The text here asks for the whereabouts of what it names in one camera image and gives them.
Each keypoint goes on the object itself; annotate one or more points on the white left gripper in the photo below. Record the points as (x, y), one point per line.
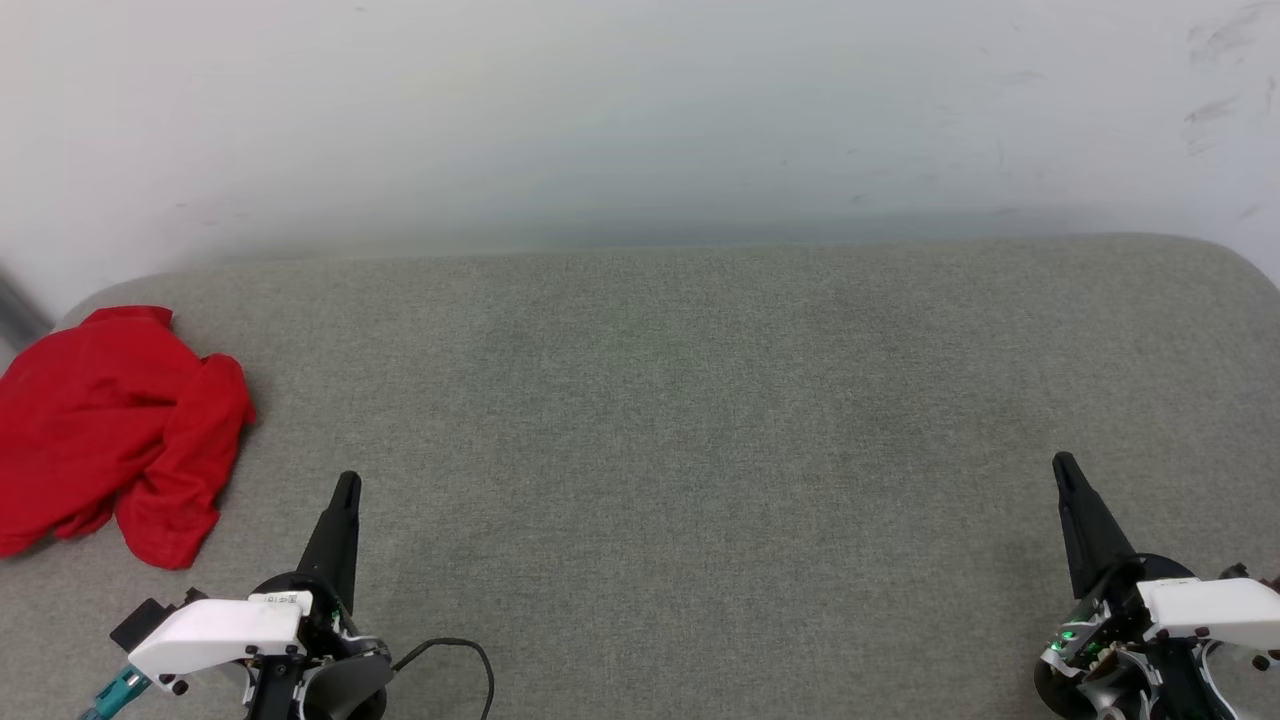
(220, 630)

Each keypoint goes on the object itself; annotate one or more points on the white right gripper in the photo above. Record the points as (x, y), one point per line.
(1200, 605)

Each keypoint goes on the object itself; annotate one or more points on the red shirt with white sleeves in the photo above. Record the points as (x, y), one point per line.
(110, 430)

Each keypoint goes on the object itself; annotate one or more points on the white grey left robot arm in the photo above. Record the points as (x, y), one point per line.
(335, 692)

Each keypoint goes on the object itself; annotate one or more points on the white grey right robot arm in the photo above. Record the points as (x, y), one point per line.
(1130, 695)

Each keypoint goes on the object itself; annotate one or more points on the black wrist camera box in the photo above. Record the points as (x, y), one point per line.
(140, 622)

